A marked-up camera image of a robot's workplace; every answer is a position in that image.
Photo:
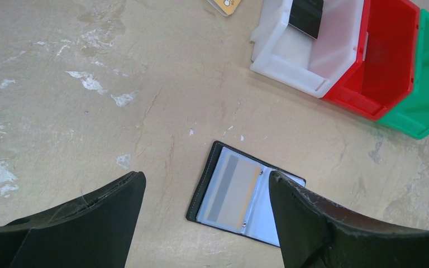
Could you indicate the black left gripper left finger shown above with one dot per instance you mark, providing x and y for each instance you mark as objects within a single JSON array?
[{"x": 93, "y": 230}]

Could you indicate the white plastic bin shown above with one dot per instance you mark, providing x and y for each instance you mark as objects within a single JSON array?
[{"x": 313, "y": 66}]

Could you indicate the red plastic bin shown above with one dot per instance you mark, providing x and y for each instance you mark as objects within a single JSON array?
[{"x": 382, "y": 74}]

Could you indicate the black object in white bin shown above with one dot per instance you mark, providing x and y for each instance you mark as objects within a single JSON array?
[{"x": 305, "y": 15}]

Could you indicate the black leather card holder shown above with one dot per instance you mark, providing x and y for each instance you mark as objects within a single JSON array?
[{"x": 259, "y": 223}]

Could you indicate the orange card pack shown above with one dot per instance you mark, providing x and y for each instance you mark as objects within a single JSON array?
[{"x": 225, "y": 7}]

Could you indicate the green plastic bin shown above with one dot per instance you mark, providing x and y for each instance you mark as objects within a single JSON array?
[{"x": 411, "y": 115}]

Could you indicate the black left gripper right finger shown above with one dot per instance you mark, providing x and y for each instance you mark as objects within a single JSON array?
[{"x": 314, "y": 231}]

